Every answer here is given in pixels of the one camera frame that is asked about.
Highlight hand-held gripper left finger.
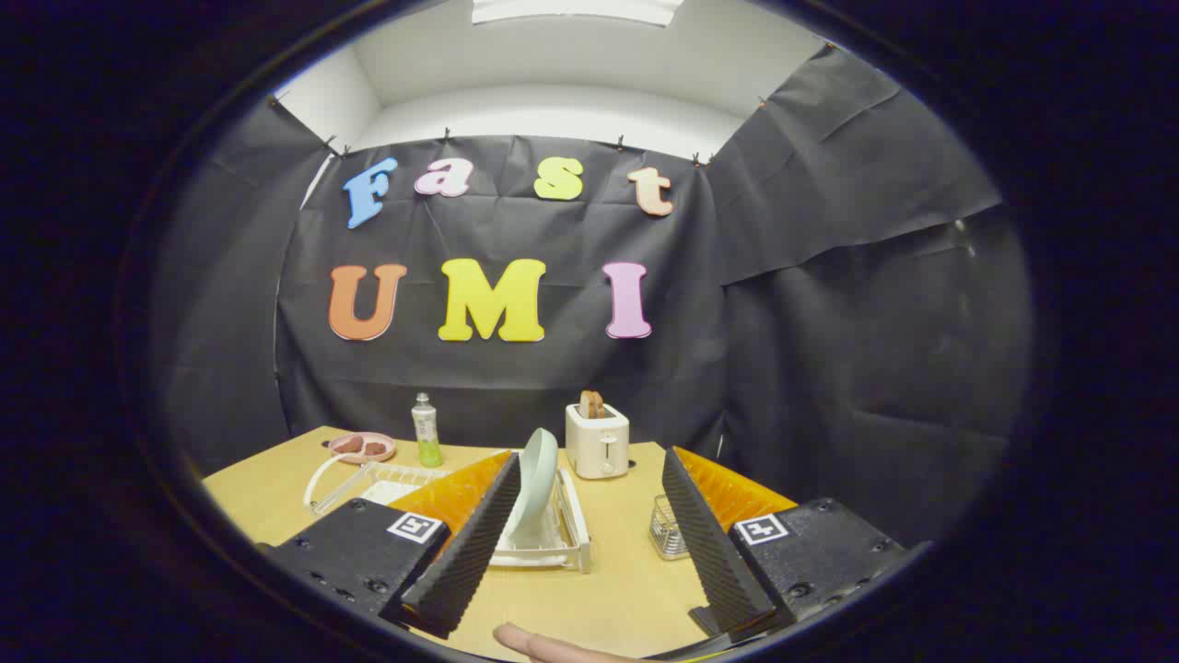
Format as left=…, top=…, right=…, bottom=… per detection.
left=267, top=449, right=522, bottom=641

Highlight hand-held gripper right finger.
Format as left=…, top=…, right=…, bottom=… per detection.
left=661, top=446, right=911, bottom=646

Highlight metal wire basket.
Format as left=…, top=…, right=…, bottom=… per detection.
left=649, top=494, right=692, bottom=561

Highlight light green plate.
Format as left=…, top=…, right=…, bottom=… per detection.
left=502, top=428, right=560, bottom=551

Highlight white dish rack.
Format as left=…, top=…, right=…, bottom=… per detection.
left=304, top=451, right=592, bottom=574

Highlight pink plate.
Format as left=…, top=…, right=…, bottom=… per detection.
left=328, top=432, right=398, bottom=464

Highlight clear bottle with green liquid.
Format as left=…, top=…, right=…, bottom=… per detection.
left=411, top=393, right=444, bottom=468

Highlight white toaster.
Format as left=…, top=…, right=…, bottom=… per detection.
left=565, top=402, right=631, bottom=480

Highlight ceiling light panel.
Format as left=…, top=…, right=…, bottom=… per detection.
left=472, top=0, right=684, bottom=27

